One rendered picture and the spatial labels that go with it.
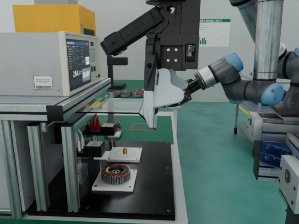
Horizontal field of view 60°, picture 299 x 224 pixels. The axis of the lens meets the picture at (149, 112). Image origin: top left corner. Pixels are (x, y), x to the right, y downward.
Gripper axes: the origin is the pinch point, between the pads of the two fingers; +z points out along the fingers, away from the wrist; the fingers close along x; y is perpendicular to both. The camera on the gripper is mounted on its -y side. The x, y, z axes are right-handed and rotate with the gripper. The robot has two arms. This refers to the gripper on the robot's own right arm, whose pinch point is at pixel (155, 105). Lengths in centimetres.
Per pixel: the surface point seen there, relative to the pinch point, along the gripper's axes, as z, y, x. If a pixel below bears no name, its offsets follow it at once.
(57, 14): 113, -336, -150
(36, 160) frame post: 35.5, 30.0, -7.7
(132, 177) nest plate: 20.5, 9.2, 19.1
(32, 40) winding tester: 20.6, 18.3, -40.0
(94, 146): 25.2, 13.3, 0.4
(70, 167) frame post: 27.2, 30.7, -1.0
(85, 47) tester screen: 12.9, -2.3, -32.8
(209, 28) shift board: -120, -523, -4
